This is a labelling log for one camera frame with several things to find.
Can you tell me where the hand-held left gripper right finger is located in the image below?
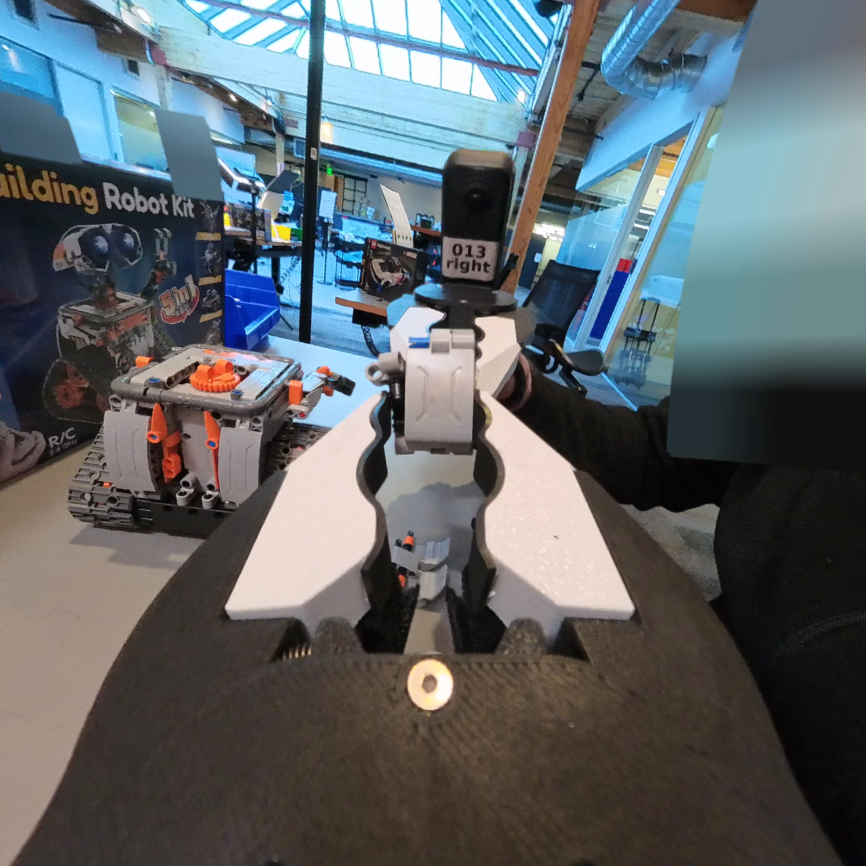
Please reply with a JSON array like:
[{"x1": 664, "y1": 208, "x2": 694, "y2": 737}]
[{"x1": 467, "y1": 396, "x2": 636, "y2": 637}]

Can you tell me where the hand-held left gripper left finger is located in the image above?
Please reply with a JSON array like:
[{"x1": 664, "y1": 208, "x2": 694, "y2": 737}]
[{"x1": 224, "y1": 393, "x2": 396, "y2": 637}]

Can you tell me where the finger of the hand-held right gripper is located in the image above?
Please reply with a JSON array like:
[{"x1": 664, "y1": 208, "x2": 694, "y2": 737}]
[
  {"x1": 474, "y1": 309, "x2": 537, "y2": 410},
  {"x1": 387, "y1": 301, "x2": 447, "y2": 400}
]

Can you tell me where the light grey toy block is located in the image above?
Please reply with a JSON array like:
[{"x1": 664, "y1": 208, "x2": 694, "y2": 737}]
[{"x1": 366, "y1": 329, "x2": 485, "y2": 458}]

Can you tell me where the person's right forearm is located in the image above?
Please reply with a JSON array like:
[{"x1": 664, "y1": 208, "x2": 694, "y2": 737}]
[{"x1": 501, "y1": 363, "x2": 725, "y2": 518}]

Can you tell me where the black toy box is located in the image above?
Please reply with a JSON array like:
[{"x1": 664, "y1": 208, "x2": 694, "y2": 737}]
[{"x1": 355, "y1": 237, "x2": 420, "y2": 301}]

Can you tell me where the black office chair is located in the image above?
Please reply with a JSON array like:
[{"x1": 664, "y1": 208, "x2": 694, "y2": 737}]
[{"x1": 521, "y1": 260, "x2": 613, "y2": 396}]

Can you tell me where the small grey orange toy part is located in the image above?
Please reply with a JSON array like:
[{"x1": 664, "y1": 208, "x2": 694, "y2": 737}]
[{"x1": 393, "y1": 531, "x2": 454, "y2": 604}]

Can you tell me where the blue plastic bin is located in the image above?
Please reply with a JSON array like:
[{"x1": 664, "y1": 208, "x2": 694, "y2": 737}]
[{"x1": 221, "y1": 268, "x2": 282, "y2": 350}]

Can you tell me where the black metal pole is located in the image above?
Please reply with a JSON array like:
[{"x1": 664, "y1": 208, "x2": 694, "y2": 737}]
[{"x1": 301, "y1": 0, "x2": 327, "y2": 346}]

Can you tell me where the grey orange tracked toy robot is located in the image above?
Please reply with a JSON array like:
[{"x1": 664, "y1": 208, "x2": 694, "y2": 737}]
[{"x1": 68, "y1": 343, "x2": 342, "y2": 537}]

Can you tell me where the blue robot kit box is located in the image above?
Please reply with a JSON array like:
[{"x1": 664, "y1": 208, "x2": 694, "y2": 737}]
[{"x1": 0, "y1": 149, "x2": 228, "y2": 483}]

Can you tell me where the wooden support post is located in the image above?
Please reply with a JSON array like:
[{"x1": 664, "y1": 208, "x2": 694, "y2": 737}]
[{"x1": 504, "y1": 0, "x2": 603, "y2": 288}]

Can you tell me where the silver air duct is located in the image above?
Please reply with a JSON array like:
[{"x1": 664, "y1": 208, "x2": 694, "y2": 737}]
[{"x1": 600, "y1": 0, "x2": 707, "y2": 98}]

